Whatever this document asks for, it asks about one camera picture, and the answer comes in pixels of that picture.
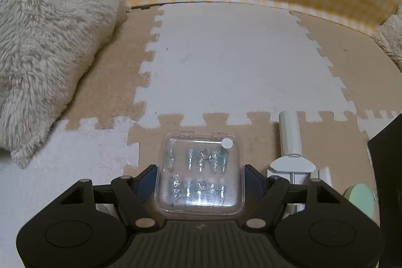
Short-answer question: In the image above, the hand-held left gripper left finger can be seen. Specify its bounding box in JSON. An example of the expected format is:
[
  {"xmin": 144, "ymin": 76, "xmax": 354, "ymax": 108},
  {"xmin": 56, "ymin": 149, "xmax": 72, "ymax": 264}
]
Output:
[{"xmin": 60, "ymin": 164, "xmax": 158, "ymax": 229}]

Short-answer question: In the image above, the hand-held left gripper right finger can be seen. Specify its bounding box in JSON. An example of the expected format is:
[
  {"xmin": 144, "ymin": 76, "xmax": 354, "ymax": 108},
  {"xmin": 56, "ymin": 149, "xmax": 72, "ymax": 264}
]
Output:
[{"xmin": 242, "ymin": 164, "xmax": 341, "ymax": 229}]

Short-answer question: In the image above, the clear plastic case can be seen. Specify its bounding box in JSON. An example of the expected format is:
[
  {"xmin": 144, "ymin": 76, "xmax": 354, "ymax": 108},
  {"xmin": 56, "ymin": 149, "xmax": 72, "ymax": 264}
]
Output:
[{"xmin": 156, "ymin": 130, "xmax": 246, "ymax": 216}]

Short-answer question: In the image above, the mint green round disc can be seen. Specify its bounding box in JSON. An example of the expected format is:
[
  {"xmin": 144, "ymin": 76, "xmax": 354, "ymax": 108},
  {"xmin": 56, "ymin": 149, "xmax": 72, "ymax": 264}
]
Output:
[{"xmin": 343, "ymin": 183, "xmax": 376, "ymax": 220}]

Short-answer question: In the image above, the black box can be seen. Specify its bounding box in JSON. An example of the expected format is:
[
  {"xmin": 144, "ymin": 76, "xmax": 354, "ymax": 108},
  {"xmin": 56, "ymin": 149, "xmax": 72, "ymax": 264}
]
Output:
[{"xmin": 367, "ymin": 121, "xmax": 402, "ymax": 225}]

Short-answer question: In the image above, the white clamp holder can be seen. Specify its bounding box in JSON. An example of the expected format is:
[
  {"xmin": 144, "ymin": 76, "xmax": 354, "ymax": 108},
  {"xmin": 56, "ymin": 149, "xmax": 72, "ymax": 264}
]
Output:
[{"xmin": 266, "ymin": 110, "xmax": 332, "ymax": 218}]

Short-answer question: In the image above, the beige and white puzzle mat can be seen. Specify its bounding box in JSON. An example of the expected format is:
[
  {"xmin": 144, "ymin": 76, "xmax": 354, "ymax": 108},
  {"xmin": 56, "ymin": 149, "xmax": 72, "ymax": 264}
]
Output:
[{"xmin": 0, "ymin": 1, "xmax": 402, "ymax": 225}]

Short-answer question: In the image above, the large fluffy cream cushion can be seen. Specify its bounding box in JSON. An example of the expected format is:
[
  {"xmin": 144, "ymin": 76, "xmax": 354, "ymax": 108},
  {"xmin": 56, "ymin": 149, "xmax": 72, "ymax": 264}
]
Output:
[{"xmin": 0, "ymin": 0, "xmax": 128, "ymax": 169}]

